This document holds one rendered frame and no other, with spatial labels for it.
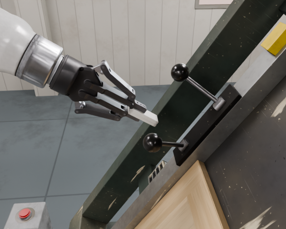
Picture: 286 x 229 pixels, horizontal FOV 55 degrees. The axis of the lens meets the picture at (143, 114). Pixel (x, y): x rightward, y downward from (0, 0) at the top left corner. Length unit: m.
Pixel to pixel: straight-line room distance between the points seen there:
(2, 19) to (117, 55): 3.39
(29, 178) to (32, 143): 0.53
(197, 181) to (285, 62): 0.28
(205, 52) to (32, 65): 0.44
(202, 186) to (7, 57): 0.43
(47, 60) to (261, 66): 0.39
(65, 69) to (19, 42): 0.09
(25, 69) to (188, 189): 0.39
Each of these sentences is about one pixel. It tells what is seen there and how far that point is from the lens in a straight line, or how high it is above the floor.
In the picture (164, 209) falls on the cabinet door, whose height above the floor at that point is 1.25.
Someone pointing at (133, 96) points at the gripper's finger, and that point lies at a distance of 0.56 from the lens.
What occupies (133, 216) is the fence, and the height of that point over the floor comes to 1.18.
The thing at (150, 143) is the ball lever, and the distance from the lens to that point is 0.51.
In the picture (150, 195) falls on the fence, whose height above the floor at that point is 1.25.
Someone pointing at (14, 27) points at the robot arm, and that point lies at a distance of 0.54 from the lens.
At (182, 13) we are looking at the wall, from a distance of 3.84.
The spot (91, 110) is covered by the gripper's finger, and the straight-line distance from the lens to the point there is 0.58.
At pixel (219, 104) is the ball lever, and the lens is 0.56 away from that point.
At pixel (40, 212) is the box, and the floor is 0.93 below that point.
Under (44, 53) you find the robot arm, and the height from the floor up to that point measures 1.60.
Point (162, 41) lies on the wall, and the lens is 3.88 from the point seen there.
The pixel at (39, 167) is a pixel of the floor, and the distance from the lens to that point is 2.77.
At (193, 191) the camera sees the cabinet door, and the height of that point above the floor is 1.34.
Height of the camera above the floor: 1.76
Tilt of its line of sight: 32 degrees down
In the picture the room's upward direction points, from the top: straight up
